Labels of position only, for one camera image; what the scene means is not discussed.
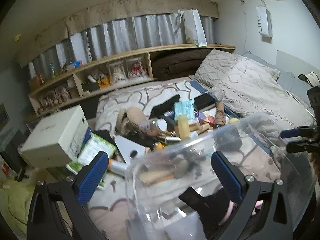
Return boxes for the beige printed valance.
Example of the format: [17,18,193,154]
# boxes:
[17,0,219,68]

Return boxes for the black pouch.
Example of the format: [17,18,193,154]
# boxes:
[149,94,181,117]

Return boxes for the jar with red doll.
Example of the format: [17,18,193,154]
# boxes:
[126,56,147,79]

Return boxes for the light green bedding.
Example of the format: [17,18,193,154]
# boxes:
[0,179,37,233]

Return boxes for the yellow bin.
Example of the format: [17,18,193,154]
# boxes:
[97,77,110,90]

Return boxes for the row of boxed figurines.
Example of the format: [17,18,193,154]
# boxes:
[37,85,72,108]

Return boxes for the teal face mask pack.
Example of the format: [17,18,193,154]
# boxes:
[174,99,195,120]

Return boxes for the wooden brush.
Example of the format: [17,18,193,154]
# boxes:
[139,171,175,183]

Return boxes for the green tissue pack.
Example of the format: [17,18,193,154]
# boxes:
[66,132,118,189]

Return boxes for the black rectangular box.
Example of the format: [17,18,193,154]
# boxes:
[194,94,216,108]

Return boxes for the red colourful packet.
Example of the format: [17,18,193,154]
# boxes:
[195,111,215,128]

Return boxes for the wooden shelf unit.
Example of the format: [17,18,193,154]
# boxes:
[28,44,237,117]

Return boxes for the silver tube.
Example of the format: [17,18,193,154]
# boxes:
[107,159,128,177]

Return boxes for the clear bottle with white cap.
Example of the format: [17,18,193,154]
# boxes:
[139,118,167,137]

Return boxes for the brown plush toy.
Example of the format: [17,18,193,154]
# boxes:
[116,107,148,135]

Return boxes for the grey curtain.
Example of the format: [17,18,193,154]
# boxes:
[27,14,215,80]

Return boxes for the white wall hanging sign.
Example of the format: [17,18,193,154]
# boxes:
[256,4,273,38]

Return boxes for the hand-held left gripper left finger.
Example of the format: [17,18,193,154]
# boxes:
[26,151,110,240]

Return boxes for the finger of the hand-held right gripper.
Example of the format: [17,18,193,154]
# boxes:
[280,125,320,139]
[286,136,320,154]

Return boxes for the brown folded blanket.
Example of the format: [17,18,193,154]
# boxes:
[151,48,213,81]

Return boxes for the clear plastic storage box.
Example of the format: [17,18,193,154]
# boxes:
[125,112,317,240]

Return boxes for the jar with white doll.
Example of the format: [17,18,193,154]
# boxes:
[107,60,125,83]

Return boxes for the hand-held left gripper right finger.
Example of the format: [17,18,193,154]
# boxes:
[211,151,294,240]

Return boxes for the beige textured pillows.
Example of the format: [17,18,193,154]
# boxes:
[194,49,315,130]

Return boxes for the grey pillow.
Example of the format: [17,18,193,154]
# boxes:
[244,51,308,98]

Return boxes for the white paper bag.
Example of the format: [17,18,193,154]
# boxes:
[180,9,207,47]

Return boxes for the translucent yellow tape roll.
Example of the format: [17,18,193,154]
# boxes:
[177,114,190,140]

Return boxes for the white shoe box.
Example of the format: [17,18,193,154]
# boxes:
[21,105,89,168]

